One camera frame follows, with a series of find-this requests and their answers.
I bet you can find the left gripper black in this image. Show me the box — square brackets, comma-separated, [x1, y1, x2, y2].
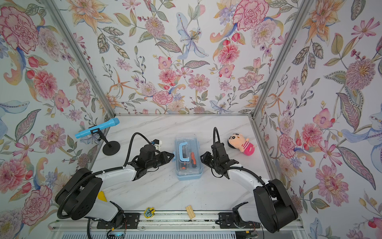
[146, 151, 176, 170]

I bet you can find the orange handled screwdriver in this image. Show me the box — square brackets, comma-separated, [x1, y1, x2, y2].
[191, 152, 197, 168]

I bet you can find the blue plastic tool box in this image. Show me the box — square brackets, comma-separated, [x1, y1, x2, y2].
[175, 134, 203, 181]

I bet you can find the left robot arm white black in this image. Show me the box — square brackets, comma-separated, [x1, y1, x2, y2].
[55, 144, 175, 222]

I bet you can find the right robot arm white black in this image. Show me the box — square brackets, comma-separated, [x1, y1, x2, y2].
[201, 142, 298, 233]

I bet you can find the cartoon boy plush doll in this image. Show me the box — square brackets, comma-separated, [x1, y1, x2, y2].
[228, 133, 256, 156]

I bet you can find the small wooden block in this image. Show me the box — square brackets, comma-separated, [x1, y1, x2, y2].
[186, 205, 196, 220]

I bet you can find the black microphone stand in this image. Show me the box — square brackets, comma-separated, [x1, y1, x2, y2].
[91, 128, 120, 156]

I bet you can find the yellow blue sticker badge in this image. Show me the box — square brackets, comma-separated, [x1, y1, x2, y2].
[144, 207, 155, 219]

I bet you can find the blue toy microphone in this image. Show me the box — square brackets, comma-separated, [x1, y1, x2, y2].
[75, 118, 120, 139]

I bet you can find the aluminium front rail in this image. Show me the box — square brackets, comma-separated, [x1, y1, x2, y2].
[47, 210, 305, 232]

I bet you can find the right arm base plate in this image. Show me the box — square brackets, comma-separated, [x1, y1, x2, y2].
[215, 212, 261, 229]

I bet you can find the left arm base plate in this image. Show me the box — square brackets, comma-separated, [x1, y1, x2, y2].
[96, 213, 140, 230]

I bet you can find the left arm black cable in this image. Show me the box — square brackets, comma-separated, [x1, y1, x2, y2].
[56, 132, 154, 239]

